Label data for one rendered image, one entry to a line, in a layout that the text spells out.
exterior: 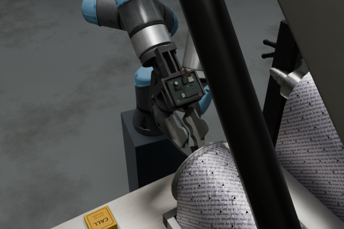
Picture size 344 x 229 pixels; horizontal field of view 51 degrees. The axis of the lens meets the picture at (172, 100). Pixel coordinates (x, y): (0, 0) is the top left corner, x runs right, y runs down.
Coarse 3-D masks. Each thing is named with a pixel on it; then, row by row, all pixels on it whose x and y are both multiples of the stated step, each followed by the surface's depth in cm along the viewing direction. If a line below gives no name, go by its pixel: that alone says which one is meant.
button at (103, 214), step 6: (96, 210) 99; (102, 210) 99; (108, 210) 99; (84, 216) 97; (90, 216) 97; (96, 216) 97; (102, 216) 97; (108, 216) 97; (90, 222) 96; (96, 222) 96; (102, 222) 96; (108, 222) 96; (114, 222) 96; (90, 228) 94; (96, 228) 94; (102, 228) 94; (108, 228) 95; (114, 228) 96
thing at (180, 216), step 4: (180, 208) 66; (180, 212) 67; (180, 216) 68; (184, 216) 66; (180, 220) 68; (184, 220) 66; (188, 220) 64; (180, 224) 69; (184, 224) 67; (188, 224) 65; (184, 228) 68; (188, 228) 66; (192, 228) 64
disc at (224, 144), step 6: (210, 144) 63; (216, 144) 63; (222, 144) 64; (198, 150) 62; (204, 150) 62; (192, 156) 62; (186, 162) 62; (180, 168) 62; (180, 174) 63; (174, 180) 63; (174, 186) 64; (174, 192) 65
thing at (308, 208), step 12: (288, 180) 68; (300, 192) 66; (300, 204) 63; (312, 204) 63; (300, 216) 62; (312, 216) 61; (324, 216) 61; (336, 216) 63; (312, 228) 60; (324, 228) 60; (336, 228) 60
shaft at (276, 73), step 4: (272, 68) 78; (276, 68) 78; (280, 68) 78; (272, 72) 78; (276, 72) 77; (280, 72) 77; (284, 72) 76; (288, 72) 76; (276, 76) 77; (280, 76) 76; (284, 76) 75; (276, 80) 78; (280, 80) 76; (280, 84) 77
